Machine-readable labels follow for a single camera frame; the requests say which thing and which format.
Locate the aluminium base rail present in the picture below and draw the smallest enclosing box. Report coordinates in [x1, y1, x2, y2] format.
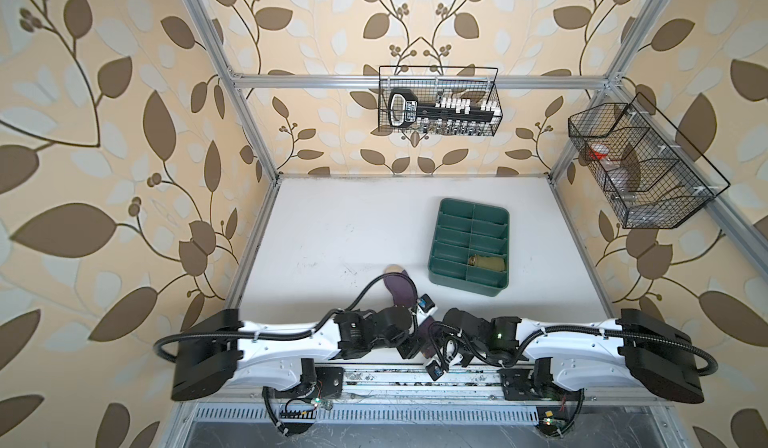
[193, 363, 671, 406]

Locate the green plastic divided tray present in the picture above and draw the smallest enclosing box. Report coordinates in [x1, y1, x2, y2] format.
[427, 198, 510, 297]

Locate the right black wire basket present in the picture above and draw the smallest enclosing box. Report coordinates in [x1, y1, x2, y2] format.
[568, 94, 731, 229]

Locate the black socket set holder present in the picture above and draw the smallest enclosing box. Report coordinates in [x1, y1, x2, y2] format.
[380, 88, 503, 128]

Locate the back black wire basket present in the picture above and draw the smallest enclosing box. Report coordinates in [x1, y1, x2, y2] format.
[377, 64, 503, 137]

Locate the black wire basket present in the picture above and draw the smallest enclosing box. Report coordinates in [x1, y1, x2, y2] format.
[377, 64, 503, 137]
[568, 94, 731, 229]

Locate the purple striped sock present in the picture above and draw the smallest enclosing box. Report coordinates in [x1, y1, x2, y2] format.
[384, 276, 435, 359]

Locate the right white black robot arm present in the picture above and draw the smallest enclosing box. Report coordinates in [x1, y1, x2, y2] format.
[423, 308, 719, 405]

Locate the green striped sock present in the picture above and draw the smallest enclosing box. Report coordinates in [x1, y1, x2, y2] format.
[468, 254, 506, 272]

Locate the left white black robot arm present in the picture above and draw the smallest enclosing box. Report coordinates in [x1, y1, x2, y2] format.
[153, 272, 436, 437]

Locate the red capped clear container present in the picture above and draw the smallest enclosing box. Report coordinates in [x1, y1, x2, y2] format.
[585, 142, 615, 170]

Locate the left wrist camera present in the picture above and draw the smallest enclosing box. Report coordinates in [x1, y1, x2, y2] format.
[417, 294, 436, 313]

